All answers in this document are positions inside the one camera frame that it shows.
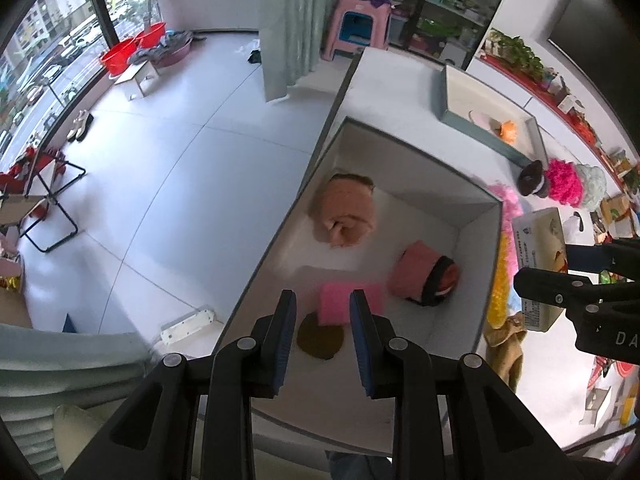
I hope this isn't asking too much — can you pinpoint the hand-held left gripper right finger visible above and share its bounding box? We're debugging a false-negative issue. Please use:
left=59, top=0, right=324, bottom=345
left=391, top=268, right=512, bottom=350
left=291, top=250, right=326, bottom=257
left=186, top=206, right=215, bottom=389
left=349, top=288, right=608, bottom=480

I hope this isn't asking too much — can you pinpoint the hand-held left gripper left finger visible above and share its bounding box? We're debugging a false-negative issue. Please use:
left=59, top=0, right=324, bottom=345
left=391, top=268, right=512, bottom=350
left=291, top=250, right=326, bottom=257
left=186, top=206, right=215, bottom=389
left=62, top=289, right=298, bottom=480

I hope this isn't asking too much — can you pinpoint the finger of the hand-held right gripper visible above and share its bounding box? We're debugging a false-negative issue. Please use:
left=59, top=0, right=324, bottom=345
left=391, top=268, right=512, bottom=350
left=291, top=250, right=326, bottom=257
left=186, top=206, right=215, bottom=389
left=567, top=237, right=640, bottom=281
left=515, top=267, right=601, bottom=306

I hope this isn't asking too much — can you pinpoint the brown round pad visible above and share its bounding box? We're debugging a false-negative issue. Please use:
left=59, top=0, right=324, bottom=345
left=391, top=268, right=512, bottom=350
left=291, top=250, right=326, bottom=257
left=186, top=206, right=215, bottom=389
left=296, top=311, right=346, bottom=361

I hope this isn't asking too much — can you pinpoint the cream print tissue pack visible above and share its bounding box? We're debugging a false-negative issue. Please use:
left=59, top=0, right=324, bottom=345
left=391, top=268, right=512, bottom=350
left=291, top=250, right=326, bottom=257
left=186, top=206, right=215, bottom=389
left=511, top=207, right=571, bottom=332

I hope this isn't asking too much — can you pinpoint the pink sponge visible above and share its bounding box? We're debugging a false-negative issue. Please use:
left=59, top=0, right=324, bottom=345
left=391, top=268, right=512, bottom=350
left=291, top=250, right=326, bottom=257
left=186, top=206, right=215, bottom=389
left=318, top=281, right=387, bottom=326

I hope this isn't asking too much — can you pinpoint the pink and black sock roll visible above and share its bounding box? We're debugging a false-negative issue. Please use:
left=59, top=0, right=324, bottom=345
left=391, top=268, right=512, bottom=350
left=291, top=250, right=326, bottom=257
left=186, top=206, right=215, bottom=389
left=389, top=240, right=462, bottom=307

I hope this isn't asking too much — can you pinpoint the light pink fluffy cloth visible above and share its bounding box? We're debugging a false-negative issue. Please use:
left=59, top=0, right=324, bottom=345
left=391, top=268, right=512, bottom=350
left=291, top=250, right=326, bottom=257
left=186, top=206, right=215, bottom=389
left=487, top=183, right=523, bottom=281

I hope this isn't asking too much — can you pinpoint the pink knit sock roll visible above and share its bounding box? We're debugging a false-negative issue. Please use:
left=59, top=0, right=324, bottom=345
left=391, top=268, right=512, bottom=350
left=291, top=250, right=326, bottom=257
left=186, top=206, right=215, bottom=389
left=306, top=172, right=378, bottom=248

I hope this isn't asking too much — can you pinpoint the large grey cardboard box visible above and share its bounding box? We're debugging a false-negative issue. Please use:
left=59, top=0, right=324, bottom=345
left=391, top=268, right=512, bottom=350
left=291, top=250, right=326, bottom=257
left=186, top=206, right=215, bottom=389
left=215, top=116, right=503, bottom=446

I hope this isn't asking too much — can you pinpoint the yellow foam net sleeve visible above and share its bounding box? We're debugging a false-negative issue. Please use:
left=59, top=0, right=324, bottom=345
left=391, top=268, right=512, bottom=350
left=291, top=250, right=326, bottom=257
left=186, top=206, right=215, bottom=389
left=487, top=240, right=511, bottom=328

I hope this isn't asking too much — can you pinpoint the pile of snack packets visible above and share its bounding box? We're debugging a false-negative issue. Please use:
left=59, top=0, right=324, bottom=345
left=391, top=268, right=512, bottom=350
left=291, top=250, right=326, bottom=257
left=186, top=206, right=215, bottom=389
left=585, top=150, right=640, bottom=426

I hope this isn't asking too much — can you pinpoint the mint green bath pouf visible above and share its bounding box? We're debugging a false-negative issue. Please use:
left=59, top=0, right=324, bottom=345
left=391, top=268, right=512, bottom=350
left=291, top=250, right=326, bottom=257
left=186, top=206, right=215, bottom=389
left=575, top=164, right=608, bottom=211

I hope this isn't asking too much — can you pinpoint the tan sock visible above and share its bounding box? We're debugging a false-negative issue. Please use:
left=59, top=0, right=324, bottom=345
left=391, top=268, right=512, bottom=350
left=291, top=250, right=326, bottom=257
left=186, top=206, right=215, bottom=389
left=482, top=312, right=528, bottom=393

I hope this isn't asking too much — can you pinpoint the hot pink fluffy yarn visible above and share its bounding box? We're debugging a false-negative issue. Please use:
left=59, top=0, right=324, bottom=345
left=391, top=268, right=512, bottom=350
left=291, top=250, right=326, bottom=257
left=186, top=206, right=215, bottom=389
left=544, top=157, right=585, bottom=207

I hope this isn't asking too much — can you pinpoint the white power strip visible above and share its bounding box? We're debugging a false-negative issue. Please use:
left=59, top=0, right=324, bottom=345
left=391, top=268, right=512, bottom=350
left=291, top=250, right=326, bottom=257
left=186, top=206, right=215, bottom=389
left=160, top=305, right=217, bottom=346

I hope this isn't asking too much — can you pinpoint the person's jeans leg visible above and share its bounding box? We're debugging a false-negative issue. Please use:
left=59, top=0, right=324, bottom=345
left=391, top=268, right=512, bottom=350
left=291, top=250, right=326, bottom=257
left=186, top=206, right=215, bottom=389
left=327, top=452, right=396, bottom=480

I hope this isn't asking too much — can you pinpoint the red display ledge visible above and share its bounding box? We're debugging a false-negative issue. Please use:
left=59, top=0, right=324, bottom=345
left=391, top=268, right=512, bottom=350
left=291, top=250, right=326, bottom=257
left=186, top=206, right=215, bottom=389
left=480, top=52, right=631, bottom=161

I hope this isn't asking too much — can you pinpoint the shallow grey tray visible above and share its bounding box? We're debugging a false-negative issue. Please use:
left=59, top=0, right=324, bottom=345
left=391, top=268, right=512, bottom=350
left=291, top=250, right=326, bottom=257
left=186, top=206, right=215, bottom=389
left=440, top=64, right=546, bottom=168

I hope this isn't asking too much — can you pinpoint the pale green curtain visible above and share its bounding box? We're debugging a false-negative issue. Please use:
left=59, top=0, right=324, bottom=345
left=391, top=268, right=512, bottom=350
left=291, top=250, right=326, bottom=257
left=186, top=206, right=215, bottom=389
left=0, top=325, right=161, bottom=461
left=255, top=0, right=346, bottom=101

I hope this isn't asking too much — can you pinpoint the green potted plant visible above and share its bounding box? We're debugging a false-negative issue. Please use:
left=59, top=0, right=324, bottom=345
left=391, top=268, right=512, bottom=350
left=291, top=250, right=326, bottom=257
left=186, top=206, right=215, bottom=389
left=487, top=30, right=546, bottom=81

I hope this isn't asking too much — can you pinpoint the glass display cabinet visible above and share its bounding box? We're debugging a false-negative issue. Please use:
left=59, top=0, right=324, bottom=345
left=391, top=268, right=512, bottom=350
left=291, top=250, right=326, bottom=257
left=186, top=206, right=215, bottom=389
left=390, top=0, right=521, bottom=68

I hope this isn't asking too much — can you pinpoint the pair of slippers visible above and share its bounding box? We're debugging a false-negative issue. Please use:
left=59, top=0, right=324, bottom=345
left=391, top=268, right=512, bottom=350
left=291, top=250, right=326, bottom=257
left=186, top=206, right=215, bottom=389
left=67, top=110, right=95, bottom=142

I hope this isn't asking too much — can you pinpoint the small white wooden stool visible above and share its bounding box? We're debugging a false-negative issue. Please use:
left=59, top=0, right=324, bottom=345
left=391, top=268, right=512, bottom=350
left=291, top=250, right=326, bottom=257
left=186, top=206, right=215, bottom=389
left=114, top=60, right=161, bottom=98

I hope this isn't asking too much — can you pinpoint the purple basin with clothes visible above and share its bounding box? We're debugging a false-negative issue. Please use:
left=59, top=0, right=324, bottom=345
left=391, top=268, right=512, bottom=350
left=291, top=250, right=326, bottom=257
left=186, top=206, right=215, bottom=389
left=127, top=31, right=193, bottom=68

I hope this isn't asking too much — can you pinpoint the red plastic basin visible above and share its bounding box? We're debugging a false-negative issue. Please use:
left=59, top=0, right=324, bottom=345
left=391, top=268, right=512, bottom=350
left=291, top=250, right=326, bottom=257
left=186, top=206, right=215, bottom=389
left=100, top=37, right=137, bottom=75
left=135, top=22, right=167, bottom=50

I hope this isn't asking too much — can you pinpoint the pink plastic stool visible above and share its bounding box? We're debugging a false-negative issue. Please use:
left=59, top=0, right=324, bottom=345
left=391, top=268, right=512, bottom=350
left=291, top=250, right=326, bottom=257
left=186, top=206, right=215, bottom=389
left=320, top=0, right=392, bottom=61

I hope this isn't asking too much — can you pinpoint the black wall screen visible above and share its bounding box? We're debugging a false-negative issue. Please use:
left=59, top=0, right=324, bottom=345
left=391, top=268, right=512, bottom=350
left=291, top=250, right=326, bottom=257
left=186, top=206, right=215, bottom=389
left=547, top=0, right=640, bottom=126

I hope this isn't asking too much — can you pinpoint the black folding chair frame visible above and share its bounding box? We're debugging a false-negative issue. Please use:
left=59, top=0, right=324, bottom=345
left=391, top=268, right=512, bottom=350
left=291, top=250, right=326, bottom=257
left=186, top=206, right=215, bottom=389
left=0, top=147, right=86, bottom=253

